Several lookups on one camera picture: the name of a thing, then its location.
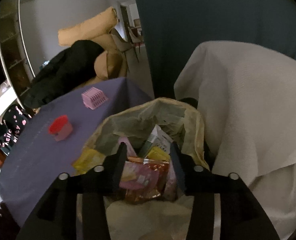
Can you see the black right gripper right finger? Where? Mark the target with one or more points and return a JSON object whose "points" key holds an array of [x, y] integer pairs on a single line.
{"points": [[226, 198]]}

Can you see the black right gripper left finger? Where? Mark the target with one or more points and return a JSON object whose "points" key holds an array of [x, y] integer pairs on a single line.
{"points": [[73, 205]]}

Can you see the yellow red snack bag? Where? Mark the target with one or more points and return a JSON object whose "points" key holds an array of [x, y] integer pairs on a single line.
{"points": [[88, 159]]}

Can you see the red brown snack wrapper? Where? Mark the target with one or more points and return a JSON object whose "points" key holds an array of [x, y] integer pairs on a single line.
{"points": [[143, 179]]}

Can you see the green white snack packet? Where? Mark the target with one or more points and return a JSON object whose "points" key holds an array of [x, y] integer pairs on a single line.
{"points": [[157, 138]]}

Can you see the pink plastic wrapper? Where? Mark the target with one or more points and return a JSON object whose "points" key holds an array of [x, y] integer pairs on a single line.
{"points": [[130, 150]]}

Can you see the purple table cloth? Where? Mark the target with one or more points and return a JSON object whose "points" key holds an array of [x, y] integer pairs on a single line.
{"points": [[53, 139]]}

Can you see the red pink plastic cup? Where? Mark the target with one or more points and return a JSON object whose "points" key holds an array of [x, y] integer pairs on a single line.
{"points": [[61, 128]]}

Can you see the black pink patterned bag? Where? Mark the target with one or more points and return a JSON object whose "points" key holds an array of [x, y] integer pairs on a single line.
{"points": [[13, 123]]}

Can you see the white cloth covered seat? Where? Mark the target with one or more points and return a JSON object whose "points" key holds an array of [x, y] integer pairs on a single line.
{"points": [[247, 96]]}

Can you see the pink slotted box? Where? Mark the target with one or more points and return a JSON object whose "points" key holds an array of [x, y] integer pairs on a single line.
{"points": [[93, 98]]}

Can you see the black jacket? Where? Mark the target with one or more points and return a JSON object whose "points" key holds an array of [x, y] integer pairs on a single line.
{"points": [[64, 72]]}

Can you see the wooden shelf unit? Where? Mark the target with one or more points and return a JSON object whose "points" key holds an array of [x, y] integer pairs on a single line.
{"points": [[13, 53]]}

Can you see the tan cushioned chair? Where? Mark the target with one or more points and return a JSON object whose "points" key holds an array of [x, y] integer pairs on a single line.
{"points": [[112, 62]]}

